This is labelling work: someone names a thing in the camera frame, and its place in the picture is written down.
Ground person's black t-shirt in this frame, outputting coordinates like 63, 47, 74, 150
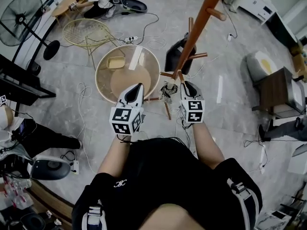
71, 138, 263, 230

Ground white cabinet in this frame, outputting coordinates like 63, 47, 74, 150
236, 0, 279, 25

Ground black floor cable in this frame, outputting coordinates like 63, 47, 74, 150
121, 11, 160, 39

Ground person's left forearm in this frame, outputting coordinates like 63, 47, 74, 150
97, 134, 133, 178

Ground black oval shell device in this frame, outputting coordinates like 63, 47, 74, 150
122, 0, 148, 13

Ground white black oval device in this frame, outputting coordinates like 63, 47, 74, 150
30, 157, 72, 181

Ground orange wooden coat rack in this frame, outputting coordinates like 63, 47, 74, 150
143, 0, 228, 121

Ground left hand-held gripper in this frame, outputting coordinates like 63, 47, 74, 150
109, 83, 145, 137

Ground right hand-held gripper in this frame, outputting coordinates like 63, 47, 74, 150
179, 80, 206, 125

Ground yellow wire chair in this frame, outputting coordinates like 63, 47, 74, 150
62, 18, 118, 69

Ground white floor cable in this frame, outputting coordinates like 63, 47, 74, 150
76, 81, 99, 174

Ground black metal stand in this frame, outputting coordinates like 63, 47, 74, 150
0, 54, 57, 108

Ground grey pouf with yellow cushion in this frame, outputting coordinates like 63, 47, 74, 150
246, 51, 279, 81

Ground yellow rectangular tray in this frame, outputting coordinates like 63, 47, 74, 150
106, 56, 126, 70

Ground light wooden low table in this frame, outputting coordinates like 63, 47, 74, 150
51, 0, 90, 21

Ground grey harness strap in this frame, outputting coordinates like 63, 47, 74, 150
81, 199, 107, 230
226, 177, 261, 230

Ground person's right forearm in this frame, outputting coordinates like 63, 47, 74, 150
190, 121, 225, 170

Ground black standing fan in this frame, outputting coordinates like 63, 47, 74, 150
0, 0, 61, 61

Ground round glass gold-rimmed table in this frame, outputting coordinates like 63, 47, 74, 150
95, 44, 161, 104

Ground dark wooden side table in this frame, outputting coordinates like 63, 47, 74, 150
251, 67, 307, 119

